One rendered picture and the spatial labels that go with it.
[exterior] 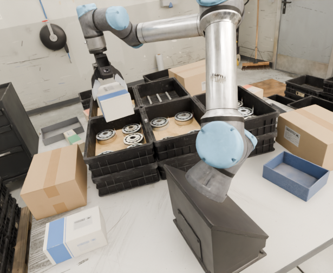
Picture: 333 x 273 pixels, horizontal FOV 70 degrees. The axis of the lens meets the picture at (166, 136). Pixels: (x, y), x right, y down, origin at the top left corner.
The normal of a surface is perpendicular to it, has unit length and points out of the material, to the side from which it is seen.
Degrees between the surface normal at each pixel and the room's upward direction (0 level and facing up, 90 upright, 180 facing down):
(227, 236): 90
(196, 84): 90
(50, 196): 90
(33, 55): 90
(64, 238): 0
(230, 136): 61
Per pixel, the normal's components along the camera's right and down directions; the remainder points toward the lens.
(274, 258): -0.14, -0.84
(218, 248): 0.42, 0.43
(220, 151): -0.42, 0.06
